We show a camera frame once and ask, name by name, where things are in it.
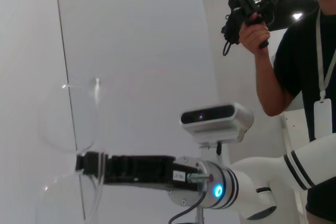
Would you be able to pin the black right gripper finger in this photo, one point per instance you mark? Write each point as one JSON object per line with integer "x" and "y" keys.
{"x": 80, "y": 163}
{"x": 93, "y": 163}

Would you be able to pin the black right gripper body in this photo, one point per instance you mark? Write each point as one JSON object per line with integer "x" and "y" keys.
{"x": 147, "y": 171}

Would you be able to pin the clear transparent glasses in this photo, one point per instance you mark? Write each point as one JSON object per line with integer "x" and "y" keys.
{"x": 97, "y": 85}

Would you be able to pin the black handheld controller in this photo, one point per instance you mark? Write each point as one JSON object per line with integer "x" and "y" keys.
{"x": 237, "y": 14}

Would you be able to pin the person forearm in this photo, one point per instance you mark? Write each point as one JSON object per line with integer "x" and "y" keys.
{"x": 273, "y": 87}

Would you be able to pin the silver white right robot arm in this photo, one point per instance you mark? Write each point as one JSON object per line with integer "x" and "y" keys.
{"x": 257, "y": 174}

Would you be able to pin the person hand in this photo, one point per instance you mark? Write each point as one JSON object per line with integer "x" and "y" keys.
{"x": 253, "y": 37}

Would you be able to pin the white badge holder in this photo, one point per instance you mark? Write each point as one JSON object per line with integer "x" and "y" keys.
{"x": 323, "y": 119}

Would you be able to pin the person black shirt torso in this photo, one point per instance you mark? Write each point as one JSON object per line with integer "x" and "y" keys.
{"x": 296, "y": 51}

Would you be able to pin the bright ceiling light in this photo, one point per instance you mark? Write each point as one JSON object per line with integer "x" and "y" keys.
{"x": 297, "y": 16}

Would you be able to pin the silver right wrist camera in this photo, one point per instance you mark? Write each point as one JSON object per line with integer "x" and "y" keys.
{"x": 218, "y": 124}

